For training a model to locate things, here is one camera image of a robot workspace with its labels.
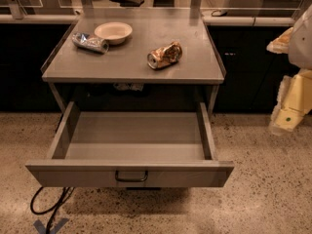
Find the black drawer handle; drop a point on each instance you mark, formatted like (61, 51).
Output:
(133, 176)

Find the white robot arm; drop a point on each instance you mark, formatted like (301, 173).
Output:
(300, 48)

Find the open grey top drawer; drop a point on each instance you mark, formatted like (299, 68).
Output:
(176, 148)

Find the crushed silver blue can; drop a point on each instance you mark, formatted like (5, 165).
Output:
(90, 42)

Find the grey metal cabinet table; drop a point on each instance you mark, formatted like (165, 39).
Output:
(122, 80)

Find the crushed orange soda can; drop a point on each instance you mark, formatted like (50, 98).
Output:
(164, 56)

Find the black office chair seat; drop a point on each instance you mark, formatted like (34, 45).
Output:
(128, 3)

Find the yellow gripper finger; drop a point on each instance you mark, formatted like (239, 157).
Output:
(280, 45)
(294, 101)

